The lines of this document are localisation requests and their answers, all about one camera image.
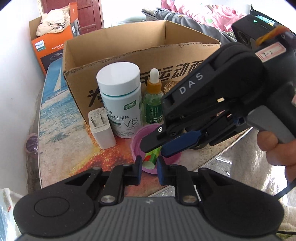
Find pink plastic bowl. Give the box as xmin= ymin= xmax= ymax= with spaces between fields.
xmin=130 ymin=123 xmax=181 ymax=165

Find green glue stick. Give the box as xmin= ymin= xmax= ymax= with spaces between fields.
xmin=142 ymin=147 xmax=161 ymax=170

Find white vitamin bottle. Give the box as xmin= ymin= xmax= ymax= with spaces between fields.
xmin=96 ymin=62 xmax=142 ymax=138

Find person's right hand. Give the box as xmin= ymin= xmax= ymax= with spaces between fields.
xmin=257 ymin=131 xmax=296 ymax=182

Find green dropper bottle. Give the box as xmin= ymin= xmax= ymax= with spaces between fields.
xmin=143 ymin=68 xmax=164 ymax=124

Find brown woven lid jar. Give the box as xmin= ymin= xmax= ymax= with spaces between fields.
xmin=164 ymin=81 xmax=178 ymax=94

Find white power adapter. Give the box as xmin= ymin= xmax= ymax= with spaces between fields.
xmin=88 ymin=108 xmax=116 ymax=150

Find brown cardboard box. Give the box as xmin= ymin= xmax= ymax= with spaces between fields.
xmin=62 ymin=21 xmax=221 ymax=122

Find pink bag on floor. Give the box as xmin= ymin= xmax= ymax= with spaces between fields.
xmin=25 ymin=133 xmax=38 ymax=155

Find red wooden door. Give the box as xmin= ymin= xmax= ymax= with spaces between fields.
xmin=41 ymin=0 xmax=104 ymax=35

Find orange Philips box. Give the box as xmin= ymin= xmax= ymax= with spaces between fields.
xmin=29 ymin=2 xmax=80 ymax=74

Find beige clothes in box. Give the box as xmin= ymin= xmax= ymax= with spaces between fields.
xmin=36 ymin=6 xmax=70 ymax=37

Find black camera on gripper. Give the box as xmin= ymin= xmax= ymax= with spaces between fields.
xmin=231 ymin=14 xmax=290 ymax=50

